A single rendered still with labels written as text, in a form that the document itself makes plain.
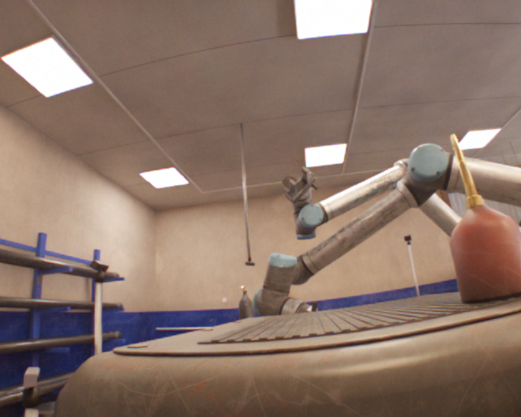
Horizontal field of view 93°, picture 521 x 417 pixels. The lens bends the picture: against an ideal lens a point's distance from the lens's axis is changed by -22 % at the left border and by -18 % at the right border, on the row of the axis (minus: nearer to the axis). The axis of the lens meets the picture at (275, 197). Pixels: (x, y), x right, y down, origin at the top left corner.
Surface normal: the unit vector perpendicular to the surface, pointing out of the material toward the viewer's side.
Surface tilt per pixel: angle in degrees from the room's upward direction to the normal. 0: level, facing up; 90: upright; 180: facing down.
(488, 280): 90
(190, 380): 53
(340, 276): 90
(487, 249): 90
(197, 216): 90
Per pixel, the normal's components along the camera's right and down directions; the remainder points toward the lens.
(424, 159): -0.52, -0.30
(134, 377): -0.15, -0.83
